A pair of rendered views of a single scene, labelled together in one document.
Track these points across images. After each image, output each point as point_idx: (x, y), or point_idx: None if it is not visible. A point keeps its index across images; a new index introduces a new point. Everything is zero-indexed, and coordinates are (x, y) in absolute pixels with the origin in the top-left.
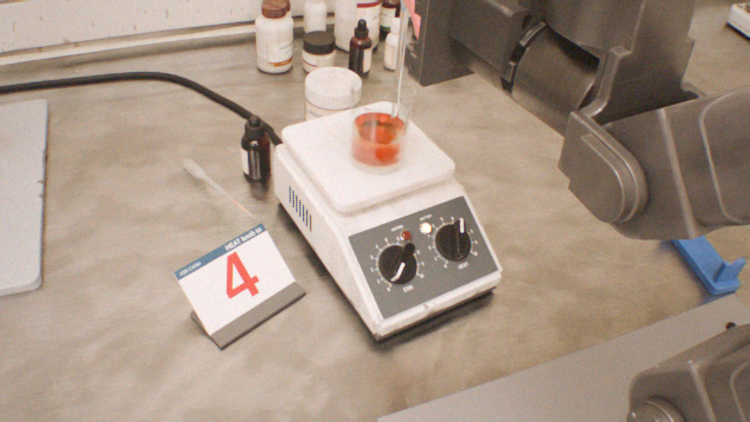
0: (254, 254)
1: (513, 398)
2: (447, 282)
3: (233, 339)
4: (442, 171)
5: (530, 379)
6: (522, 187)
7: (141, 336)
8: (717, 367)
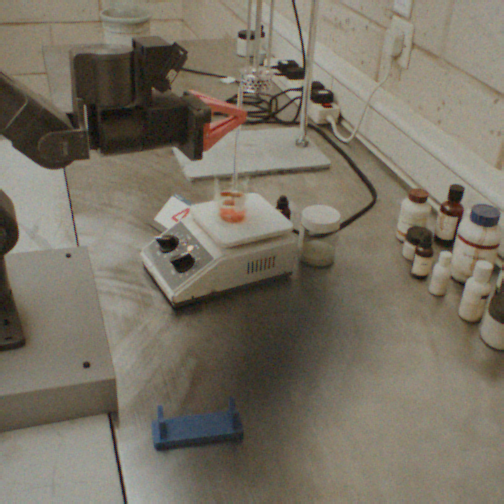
0: None
1: (79, 278)
2: (163, 268)
3: (151, 226)
4: (218, 237)
5: (87, 284)
6: (280, 339)
7: (157, 205)
8: None
